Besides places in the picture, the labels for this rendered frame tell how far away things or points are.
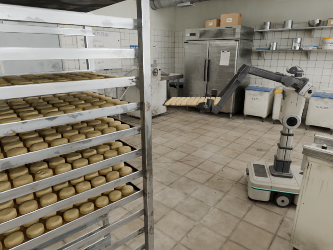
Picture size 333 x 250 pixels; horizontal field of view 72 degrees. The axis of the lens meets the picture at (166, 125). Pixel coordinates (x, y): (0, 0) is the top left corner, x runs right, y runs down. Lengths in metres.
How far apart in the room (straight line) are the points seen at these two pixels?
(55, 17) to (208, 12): 6.23
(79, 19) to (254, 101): 5.06
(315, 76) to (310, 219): 4.25
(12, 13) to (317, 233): 2.05
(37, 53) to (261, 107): 5.15
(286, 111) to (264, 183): 0.75
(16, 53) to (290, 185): 2.46
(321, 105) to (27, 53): 5.04
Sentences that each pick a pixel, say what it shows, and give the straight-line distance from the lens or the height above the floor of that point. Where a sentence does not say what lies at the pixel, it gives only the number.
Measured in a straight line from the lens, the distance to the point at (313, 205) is 1.96.
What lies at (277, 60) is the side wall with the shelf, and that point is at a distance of 6.03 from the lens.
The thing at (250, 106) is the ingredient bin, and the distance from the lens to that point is 5.61.
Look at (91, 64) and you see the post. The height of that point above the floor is 1.45.
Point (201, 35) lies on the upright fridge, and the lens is 5.83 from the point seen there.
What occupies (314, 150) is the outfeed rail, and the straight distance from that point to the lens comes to 1.81.
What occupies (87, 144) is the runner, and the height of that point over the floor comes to 1.23.
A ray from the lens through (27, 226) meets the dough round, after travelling 0.95.
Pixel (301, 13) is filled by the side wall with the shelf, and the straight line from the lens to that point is 6.01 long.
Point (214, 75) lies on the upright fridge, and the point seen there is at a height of 0.99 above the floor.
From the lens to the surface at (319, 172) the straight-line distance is 1.85.
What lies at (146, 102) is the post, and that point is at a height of 1.34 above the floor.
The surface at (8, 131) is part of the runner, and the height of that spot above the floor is 1.31.
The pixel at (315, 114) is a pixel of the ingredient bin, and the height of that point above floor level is 0.34.
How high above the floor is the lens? 1.50
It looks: 18 degrees down
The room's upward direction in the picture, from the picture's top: straight up
